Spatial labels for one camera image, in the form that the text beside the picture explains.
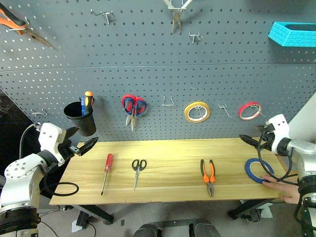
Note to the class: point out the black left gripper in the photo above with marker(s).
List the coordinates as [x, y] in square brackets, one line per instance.
[66, 150]

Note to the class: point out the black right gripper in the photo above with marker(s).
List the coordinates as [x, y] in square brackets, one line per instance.
[267, 142]

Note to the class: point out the blue tape roll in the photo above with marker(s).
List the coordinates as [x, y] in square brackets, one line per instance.
[247, 170]

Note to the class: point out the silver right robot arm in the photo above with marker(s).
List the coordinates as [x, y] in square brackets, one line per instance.
[304, 155]

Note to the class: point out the person's bare hand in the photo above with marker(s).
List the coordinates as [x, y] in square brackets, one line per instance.
[287, 191]

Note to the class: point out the black cup holder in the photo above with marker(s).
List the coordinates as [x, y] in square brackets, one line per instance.
[85, 123]

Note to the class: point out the red tape roll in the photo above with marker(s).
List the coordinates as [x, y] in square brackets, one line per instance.
[243, 111]

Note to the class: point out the orange blue black screwdriver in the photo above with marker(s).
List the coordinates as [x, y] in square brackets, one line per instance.
[87, 101]

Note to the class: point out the orange black combination pliers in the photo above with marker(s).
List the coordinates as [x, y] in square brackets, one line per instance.
[209, 179]

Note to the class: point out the yellow tape roll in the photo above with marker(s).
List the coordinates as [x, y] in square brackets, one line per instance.
[187, 114]

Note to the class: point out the black table leg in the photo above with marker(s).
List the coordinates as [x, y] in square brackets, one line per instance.
[249, 207]
[98, 213]

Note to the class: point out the white paper sheet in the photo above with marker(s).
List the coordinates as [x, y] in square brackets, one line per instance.
[75, 227]

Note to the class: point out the metal loop pegboard hook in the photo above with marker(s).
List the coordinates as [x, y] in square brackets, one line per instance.
[167, 105]

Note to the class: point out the grey perforated pegboard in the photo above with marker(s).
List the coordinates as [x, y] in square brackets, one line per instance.
[148, 69]

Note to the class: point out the blue plastic bin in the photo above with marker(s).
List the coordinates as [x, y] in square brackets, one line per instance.
[291, 37]

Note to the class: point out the dark rounded shape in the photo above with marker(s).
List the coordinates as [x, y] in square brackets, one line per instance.
[205, 229]
[145, 230]

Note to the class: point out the orange black long-nose pliers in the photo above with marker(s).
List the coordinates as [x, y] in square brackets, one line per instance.
[14, 21]

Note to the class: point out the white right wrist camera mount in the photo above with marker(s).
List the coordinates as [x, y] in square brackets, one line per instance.
[280, 128]

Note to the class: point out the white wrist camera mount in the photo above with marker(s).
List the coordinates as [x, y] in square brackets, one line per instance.
[280, 128]
[50, 138]

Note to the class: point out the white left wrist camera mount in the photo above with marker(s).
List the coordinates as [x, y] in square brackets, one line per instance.
[50, 138]

